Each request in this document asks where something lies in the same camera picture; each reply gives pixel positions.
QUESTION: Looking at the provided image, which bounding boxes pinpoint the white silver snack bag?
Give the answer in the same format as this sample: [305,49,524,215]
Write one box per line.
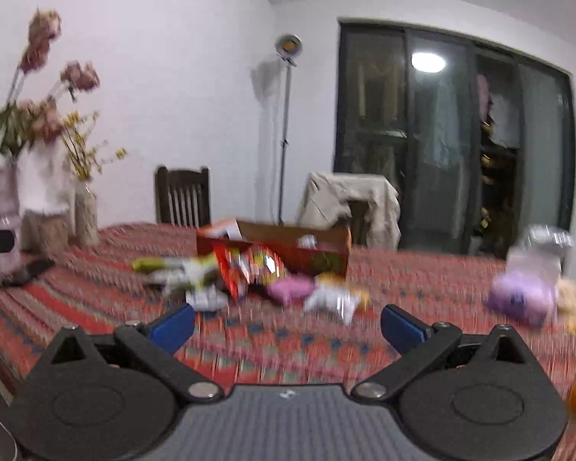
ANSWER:
[185,285,228,312]

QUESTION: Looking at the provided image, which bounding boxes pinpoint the white green snack bag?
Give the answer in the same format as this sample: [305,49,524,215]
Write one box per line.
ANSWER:
[131,254,218,295]

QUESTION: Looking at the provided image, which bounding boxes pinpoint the yellow chips snack bag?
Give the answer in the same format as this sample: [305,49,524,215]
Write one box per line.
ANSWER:
[303,273,370,326]

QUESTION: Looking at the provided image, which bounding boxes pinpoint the red snack bag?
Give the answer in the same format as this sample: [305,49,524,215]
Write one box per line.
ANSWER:
[213,244,248,302]

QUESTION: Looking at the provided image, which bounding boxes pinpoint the colourful round snack bag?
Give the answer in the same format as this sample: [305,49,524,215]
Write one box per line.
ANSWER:
[241,245,288,285]

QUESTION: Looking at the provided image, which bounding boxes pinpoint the pink snack bag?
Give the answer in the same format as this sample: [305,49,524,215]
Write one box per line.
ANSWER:
[266,274,315,306]

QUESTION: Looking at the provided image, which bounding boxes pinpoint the white paper bag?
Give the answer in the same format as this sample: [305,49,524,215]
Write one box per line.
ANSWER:
[17,141,73,252]

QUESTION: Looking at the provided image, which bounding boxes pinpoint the red patterned tablecloth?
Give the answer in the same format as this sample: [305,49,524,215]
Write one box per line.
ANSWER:
[0,222,576,461]

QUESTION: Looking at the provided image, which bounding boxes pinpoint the purple tissue pack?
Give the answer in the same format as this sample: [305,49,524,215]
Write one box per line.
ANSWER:
[485,225,574,327]

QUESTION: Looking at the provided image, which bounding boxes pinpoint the patterned vase yellow flowers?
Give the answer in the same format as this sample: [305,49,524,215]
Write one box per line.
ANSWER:
[61,111,127,247]

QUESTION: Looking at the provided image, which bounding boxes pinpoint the glass vase pink flowers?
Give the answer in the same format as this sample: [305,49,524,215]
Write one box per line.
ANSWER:
[0,10,101,277]

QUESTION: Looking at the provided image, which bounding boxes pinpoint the dark wooden chair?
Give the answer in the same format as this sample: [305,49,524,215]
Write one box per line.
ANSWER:
[154,166,211,228]

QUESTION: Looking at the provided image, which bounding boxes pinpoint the orange cardboard snack box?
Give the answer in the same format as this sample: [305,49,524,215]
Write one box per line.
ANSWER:
[196,219,351,278]

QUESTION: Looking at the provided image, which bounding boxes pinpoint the wooden chair with cushion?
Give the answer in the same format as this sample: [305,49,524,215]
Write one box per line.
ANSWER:
[348,200,377,248]

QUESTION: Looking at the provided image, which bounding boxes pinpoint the beige jacket on chair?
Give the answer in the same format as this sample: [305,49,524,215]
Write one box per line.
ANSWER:
[295,171,403,251]

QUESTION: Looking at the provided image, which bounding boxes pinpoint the black framed glass door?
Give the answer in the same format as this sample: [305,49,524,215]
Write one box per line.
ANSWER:
[334,22,576,258]

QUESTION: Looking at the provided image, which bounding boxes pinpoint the black light tripod stand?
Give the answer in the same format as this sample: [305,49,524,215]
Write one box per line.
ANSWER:
[275,35,303,225]

